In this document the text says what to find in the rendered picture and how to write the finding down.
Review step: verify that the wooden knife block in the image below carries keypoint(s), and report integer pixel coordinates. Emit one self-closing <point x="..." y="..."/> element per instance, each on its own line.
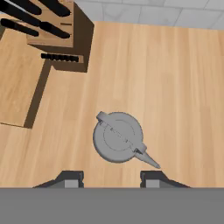
<point x="76" y="35"/>

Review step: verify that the grey kettle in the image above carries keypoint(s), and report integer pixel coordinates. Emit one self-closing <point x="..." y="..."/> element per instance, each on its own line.
<point x="118" y="137"/>

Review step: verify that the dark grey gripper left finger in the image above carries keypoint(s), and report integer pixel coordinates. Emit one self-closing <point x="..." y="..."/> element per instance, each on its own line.
<point x="70" y="177"/>

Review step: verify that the wooden tray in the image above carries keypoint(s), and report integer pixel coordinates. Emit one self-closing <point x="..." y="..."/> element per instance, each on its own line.
<point x="17" y="78"/>

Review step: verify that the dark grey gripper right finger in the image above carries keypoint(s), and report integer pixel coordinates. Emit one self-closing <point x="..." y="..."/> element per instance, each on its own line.
<point x="153" y="176"/>

